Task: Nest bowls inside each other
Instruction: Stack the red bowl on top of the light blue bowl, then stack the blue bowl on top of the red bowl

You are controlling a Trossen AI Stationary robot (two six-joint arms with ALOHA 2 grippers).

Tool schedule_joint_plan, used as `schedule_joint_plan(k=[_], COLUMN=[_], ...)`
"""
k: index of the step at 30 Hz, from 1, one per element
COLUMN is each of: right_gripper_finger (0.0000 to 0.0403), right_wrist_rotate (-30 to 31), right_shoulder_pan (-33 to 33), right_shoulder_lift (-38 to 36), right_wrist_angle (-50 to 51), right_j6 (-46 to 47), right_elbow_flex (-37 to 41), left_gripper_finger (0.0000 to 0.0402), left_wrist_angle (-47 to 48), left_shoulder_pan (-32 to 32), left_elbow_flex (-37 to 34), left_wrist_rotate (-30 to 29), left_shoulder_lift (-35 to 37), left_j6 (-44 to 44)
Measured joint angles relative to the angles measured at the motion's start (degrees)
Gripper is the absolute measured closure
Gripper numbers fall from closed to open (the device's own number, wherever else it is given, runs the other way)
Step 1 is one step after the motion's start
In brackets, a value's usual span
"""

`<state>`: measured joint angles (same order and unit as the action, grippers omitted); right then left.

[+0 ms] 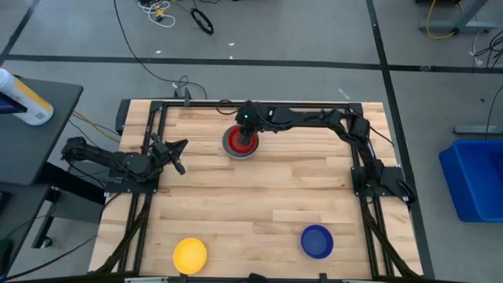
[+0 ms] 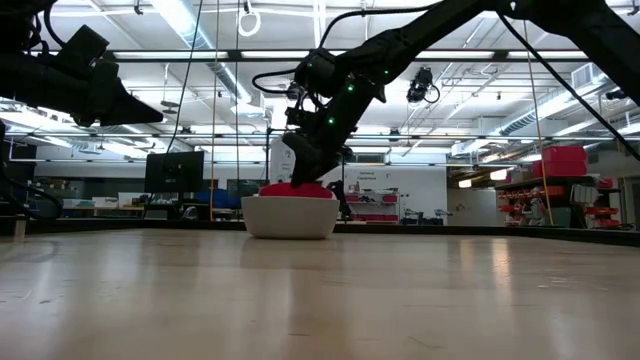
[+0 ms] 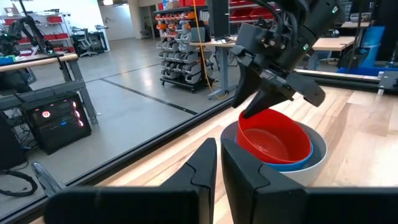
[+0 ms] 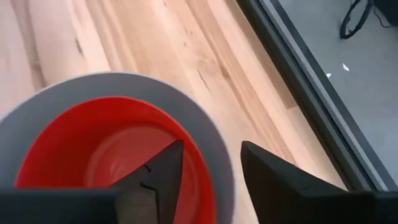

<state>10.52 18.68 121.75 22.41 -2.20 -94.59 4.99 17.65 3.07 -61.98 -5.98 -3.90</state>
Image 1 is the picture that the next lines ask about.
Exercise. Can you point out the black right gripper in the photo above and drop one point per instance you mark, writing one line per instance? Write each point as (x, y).
(251, 116)

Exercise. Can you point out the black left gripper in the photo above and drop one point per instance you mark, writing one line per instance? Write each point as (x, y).
(162, 149)

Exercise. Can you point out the red bowl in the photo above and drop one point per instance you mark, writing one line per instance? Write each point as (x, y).
(236, 143)

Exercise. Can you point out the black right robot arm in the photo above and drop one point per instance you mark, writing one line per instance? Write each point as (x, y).
(353, 129)

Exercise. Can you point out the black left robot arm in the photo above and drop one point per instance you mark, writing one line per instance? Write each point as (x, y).
(118, 160)

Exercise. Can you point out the yellow bowl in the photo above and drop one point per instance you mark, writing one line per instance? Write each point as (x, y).
(190, 256)

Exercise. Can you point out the blue bowl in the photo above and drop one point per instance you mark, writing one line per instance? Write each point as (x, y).
(316, 241)

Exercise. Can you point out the black side table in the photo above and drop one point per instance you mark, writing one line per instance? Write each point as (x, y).
(31, 145)

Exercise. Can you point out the black caster wheel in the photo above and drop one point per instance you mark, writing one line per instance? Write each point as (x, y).
(46, 241)

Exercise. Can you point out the white canister yellow label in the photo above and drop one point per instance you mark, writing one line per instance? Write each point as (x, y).
(27, 103)

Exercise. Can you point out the grey desk foot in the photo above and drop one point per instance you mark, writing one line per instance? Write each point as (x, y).
(477, 129)

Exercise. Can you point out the blue plastic bin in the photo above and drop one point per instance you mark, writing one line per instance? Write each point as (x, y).
(475, 181)

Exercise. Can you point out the grey desk leg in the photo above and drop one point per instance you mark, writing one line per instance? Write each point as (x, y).
(460, 25)

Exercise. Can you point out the black aluminium table frame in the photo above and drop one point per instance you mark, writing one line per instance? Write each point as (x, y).
(165, 118)

